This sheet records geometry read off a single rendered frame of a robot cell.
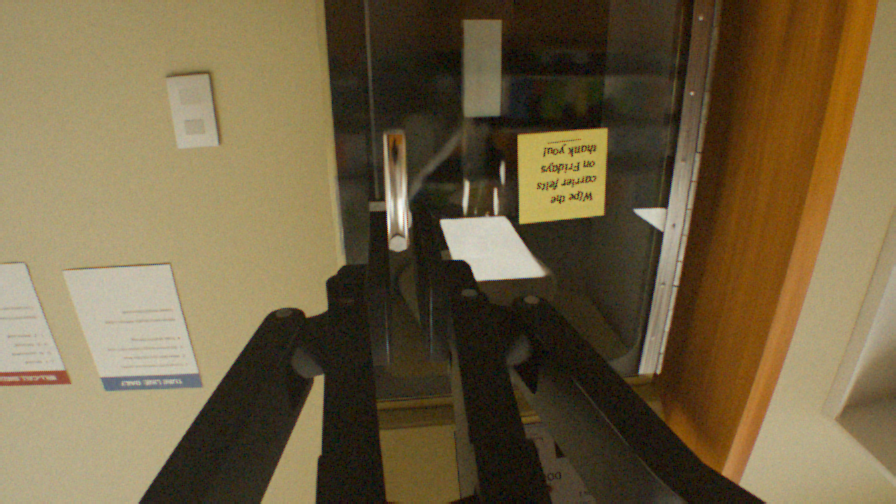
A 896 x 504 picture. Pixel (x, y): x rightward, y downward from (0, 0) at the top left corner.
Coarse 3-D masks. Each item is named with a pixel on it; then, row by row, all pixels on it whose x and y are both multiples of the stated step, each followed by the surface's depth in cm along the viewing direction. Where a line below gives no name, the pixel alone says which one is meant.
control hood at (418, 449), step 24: (432, 408) 52; (528, 408) 51; (384, 432) 49; (408, 432) 49; (432, 432) 49; (384, 456) 48; (408, 456) 48; (432, 456) 49; (408, 480) 48; (432, 480) 48; (456, 480) 48
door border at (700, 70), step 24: (696, 0) 37; (720, 0) 37; (696, 24) 38; (696, 48) 39; (696, 72) 40; (696, 96) 41; (696, 120) 42; (696, 144) 42; (672, 192) 44; (672, 216) 45; (672, 240) 46; (672, 264) 47; (672, 288) 48; (648, 336) 50; (648, 360) 52
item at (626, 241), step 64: (384, 0) 35; (448, 0) 36; (512, 0) 36; (576, 0) 37; (640, 0) 37; (384, 64) 37; (448, 64) 38; (512, 64) 38; (576, 64) 39; (640, 64) 39; (384, 128) 39; (448, 128) 40; (512, 128) 40; (576, 128) 41; (640, 128) 41; (384, 192) 41; (448, 192) 42; (512, 192) 42; (640, 192) 44; (448, 256) 44; (512, 256) 45; (576, 256) 45; (640, 256) 46; (576, 320) 48; (640, 320) 49; (384, 384) 49; (448, 384) 50; (512, 384) 50
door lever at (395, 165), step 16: (400, 128) 35; (384, 144) 35; (400, 144) 35; (384, 160) 35; (400, 160) 35; (384, 176) 36; (400, 176) 35; (400, 192) 36; (400, 208) 36; (400, 224) 37; (400, 240) 37
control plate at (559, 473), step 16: (528, 432) 50; (544, 432) 50; (544, 448) 49; (544, 464) 49; (560, 464) 49; (560, 480) 48; (576, 480) 48; (560, 496) 48; (576, 496) 48; (592, 496) 48
